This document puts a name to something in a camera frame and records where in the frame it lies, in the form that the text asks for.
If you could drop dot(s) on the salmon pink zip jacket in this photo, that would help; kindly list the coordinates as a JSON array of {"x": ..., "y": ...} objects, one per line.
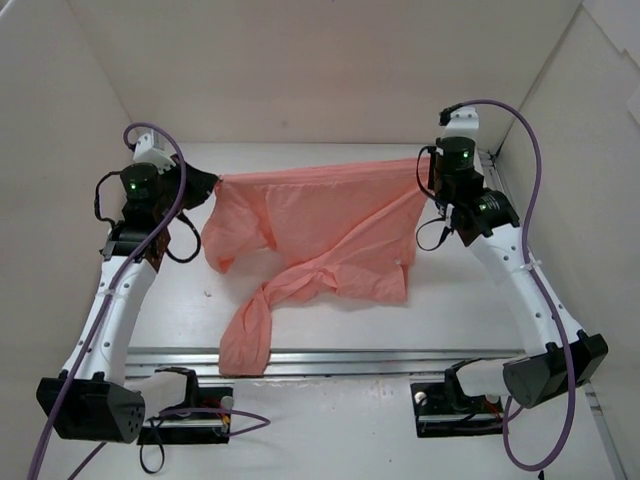
[{"x": 342, "y": 229}]

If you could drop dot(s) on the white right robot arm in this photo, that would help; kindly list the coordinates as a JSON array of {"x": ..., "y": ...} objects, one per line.
[{"x": 558, "y": 352}]

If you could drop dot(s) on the aluminium front rail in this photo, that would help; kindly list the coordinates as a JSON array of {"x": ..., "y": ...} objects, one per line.
[{"x": 301, "y": 365}]

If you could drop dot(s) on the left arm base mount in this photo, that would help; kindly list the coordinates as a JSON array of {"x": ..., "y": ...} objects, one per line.
[{"x": 180, "y": 411}]

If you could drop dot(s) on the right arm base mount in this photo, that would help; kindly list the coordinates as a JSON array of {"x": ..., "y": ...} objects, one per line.
[{"x": 442, "y": 410}]

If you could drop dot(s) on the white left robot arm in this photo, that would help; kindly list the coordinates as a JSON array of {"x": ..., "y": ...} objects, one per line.
[{"x": 90, "y": 399}]

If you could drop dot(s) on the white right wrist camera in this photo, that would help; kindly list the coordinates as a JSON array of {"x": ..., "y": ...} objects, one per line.
[{"x": 459, "y": 121}]

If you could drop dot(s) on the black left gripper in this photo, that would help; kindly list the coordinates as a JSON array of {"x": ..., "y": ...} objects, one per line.
[{"x": 198, "y": 181}]

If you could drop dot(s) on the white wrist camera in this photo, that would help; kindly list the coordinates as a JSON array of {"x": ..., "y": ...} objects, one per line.
[
  {"x": 149, "y": 148},
  {"x": 459, "y": 121}
]

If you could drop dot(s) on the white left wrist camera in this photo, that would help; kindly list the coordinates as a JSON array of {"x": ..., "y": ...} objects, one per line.
[{"x": 149, "y": 148}]

